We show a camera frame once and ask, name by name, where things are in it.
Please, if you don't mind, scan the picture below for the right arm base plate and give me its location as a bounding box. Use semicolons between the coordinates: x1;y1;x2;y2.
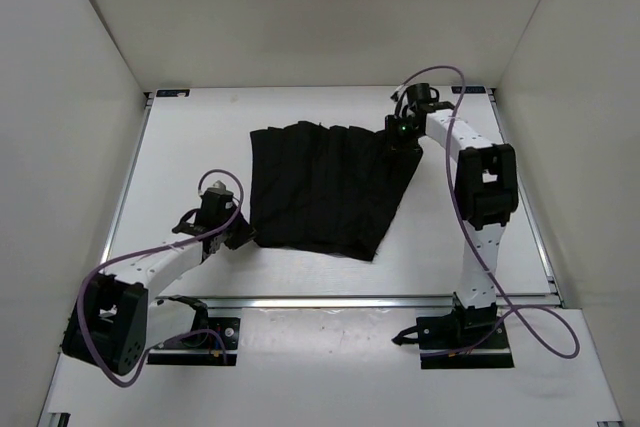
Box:
392;314;515;370

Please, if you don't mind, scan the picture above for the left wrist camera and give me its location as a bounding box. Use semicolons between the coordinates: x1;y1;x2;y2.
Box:
207;180;229;195

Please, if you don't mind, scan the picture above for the blue table label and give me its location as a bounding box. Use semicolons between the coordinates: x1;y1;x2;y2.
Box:
451;86;487;95
155;89;191;98

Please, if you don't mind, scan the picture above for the black pleated skirt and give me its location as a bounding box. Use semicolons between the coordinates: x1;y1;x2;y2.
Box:
250;121;423;262

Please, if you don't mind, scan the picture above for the left blue table label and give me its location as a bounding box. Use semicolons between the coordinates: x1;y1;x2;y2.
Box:
155;89;191;98

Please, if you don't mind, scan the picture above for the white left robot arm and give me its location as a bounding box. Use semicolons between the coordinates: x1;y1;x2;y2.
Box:
61;182;255;378

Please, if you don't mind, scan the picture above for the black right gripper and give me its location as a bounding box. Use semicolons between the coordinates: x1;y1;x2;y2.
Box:
382;116;423;160

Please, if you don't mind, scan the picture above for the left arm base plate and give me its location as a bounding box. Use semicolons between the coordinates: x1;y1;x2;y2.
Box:
147;317;241;367

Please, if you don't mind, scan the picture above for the aluminium front rail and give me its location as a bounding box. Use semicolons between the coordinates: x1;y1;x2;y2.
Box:
144;295;564;312

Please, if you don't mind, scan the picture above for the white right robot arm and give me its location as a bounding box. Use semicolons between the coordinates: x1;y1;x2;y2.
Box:
385;83;519;348

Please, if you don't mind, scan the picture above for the right blue table label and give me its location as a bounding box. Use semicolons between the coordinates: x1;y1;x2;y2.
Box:
451;86;487;95

